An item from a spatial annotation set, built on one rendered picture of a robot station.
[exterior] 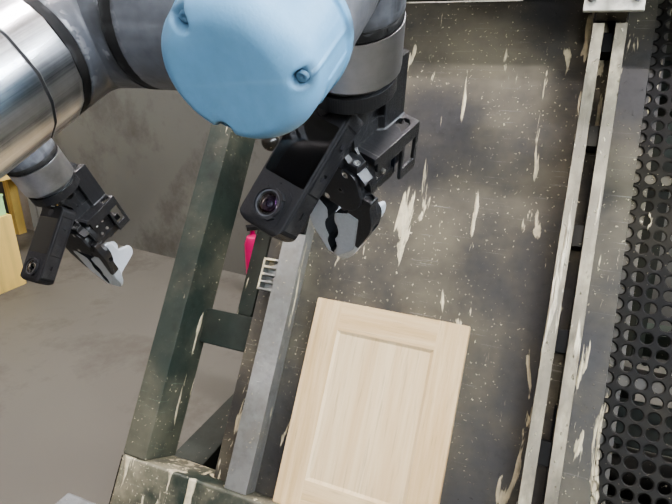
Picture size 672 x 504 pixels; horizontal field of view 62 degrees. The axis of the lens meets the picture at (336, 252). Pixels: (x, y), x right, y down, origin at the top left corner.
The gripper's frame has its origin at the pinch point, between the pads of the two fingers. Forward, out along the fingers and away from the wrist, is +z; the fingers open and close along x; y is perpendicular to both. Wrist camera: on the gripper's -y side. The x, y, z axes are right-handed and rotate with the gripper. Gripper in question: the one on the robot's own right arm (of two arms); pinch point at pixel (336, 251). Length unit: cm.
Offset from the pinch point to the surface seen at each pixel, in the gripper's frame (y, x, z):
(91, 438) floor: -36, 123, 210
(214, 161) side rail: 27, 61, 44
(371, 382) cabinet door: 12, 3, 57
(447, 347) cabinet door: 24, -6, 50
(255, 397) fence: -3, 20, 63
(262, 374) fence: 1, 22, 60
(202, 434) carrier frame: -12, 37, 96
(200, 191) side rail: 20, 59, 48
